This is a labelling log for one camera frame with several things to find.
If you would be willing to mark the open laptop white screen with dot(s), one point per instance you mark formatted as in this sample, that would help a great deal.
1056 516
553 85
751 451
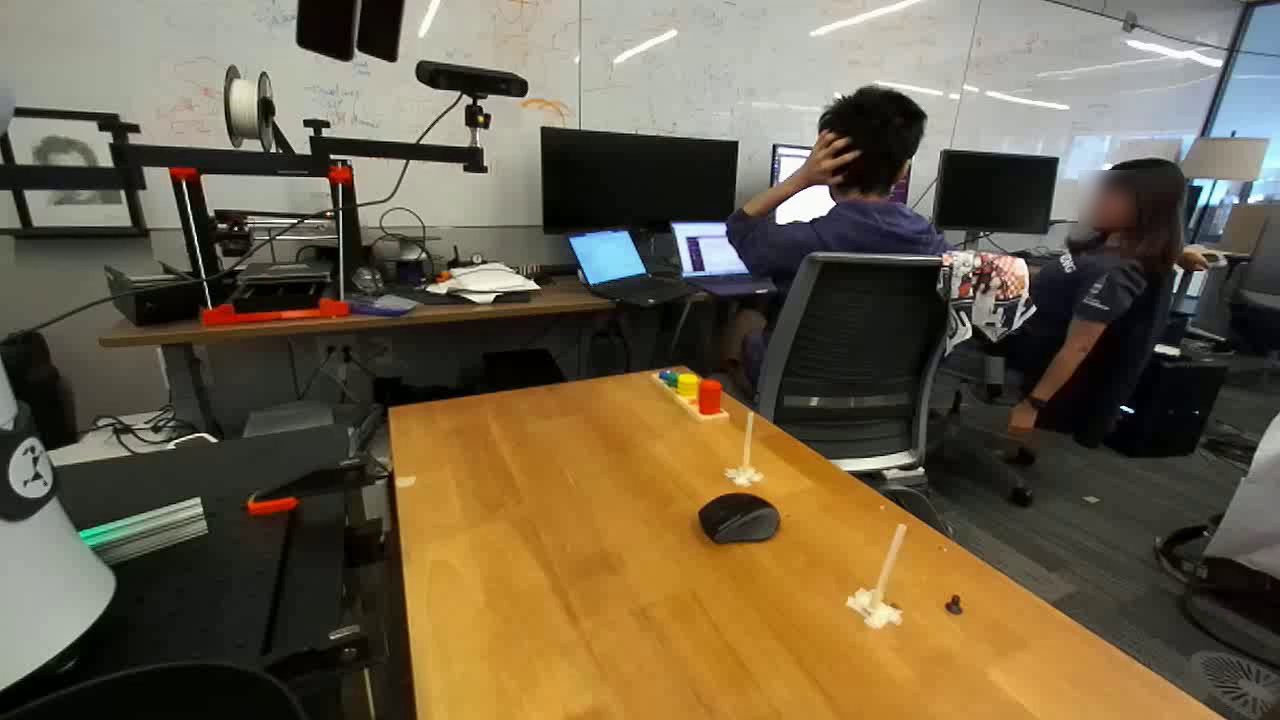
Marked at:
710 250

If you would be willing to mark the patterned white cloth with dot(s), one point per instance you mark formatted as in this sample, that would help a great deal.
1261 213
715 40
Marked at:
986 293

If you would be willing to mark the black hanging panels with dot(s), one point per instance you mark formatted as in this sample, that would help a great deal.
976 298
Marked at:
349 25

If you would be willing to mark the monitor with white screen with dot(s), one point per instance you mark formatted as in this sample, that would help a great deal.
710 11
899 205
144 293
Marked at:
807 205

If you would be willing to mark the white stick marker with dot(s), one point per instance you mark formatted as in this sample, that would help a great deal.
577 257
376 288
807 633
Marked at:
878 607

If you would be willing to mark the black computer mouse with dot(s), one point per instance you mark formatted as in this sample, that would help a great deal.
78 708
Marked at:
742 516

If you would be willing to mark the long wooden desk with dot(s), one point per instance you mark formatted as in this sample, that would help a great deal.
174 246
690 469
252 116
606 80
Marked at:
403 318

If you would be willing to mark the small black monitor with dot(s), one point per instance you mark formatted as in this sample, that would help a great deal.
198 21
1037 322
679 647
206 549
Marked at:
999 191

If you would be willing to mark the stack of white papers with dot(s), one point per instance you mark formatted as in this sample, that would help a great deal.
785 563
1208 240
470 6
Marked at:
481 280

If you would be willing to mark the large black monitor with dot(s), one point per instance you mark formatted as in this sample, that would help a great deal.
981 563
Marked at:
639 182

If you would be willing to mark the red frame 3D printer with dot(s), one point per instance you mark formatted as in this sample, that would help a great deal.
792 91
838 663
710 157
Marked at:
274 305

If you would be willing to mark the red block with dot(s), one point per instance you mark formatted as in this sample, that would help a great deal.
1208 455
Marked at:
710 399

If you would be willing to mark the person in purple shirt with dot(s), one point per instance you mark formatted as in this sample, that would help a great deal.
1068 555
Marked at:
854 224

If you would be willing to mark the open laptop blue screen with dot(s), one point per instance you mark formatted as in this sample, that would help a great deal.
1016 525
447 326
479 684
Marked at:
609 257

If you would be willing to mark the grey mesh office chair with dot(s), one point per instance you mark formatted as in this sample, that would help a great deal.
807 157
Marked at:
854 344

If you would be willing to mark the black stereo camera bar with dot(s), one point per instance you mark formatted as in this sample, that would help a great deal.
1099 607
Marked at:
470 77

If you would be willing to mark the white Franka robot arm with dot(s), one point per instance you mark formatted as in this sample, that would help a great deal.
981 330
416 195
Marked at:
40 585

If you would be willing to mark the yellow block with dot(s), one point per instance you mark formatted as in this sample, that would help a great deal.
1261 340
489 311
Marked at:
690 387

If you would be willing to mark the long haired person dark shirt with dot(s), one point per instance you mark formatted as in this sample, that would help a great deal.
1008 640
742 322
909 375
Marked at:
1114 293

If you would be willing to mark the green block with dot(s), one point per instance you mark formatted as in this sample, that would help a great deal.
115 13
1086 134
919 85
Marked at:
670 377

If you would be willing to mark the pale green tube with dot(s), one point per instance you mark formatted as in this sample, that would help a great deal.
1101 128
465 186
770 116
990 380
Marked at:
142 529

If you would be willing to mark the black box device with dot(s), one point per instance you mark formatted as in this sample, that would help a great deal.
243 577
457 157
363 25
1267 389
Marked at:
152 293

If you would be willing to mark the white filament spool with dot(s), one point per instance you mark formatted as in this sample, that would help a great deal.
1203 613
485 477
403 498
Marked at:
249 104

